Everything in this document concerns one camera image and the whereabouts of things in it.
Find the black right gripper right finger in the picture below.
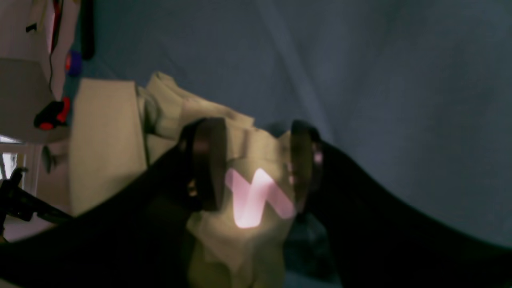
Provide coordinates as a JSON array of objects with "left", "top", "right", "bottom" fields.
[{"left": 290, "top": 120, "right": 511, "bottom": 288}]

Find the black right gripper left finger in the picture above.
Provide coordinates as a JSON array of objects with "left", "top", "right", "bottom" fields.
[{"left": 1, "top": 117, "right": 227, "bottom": 288}]

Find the black remote control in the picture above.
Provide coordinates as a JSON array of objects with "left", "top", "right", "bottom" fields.
[{"left": 80, "top": 0, "right": 95, "bottom": 60}]

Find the blue table cloth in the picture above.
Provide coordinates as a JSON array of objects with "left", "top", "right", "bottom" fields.
[{"left": 60, "top": 0, "right": 512, "bottom": 288}]

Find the sage green T-shirt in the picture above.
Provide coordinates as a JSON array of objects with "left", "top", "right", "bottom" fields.
[{"left": 69, "top": 72, "right": 297, "bottom": 288}]

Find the orange black clamp top right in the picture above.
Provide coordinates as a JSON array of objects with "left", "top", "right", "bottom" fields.
[{"left": 33, "top": 97, "right": 71, "bottom": 131}]

